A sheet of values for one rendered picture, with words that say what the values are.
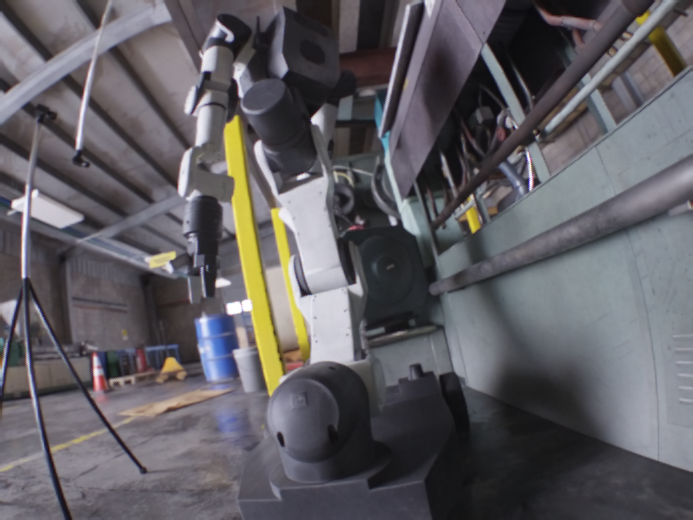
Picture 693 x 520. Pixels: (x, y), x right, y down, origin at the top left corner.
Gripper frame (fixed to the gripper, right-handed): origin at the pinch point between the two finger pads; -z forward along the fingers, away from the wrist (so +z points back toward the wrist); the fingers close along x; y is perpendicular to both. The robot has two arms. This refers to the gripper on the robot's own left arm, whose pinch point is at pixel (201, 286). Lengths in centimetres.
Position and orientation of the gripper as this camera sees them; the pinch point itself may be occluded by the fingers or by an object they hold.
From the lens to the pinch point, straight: 76.1
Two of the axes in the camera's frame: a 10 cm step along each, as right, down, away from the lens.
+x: -6.3, 2.1, 7.4
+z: -0.7, -9.7, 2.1
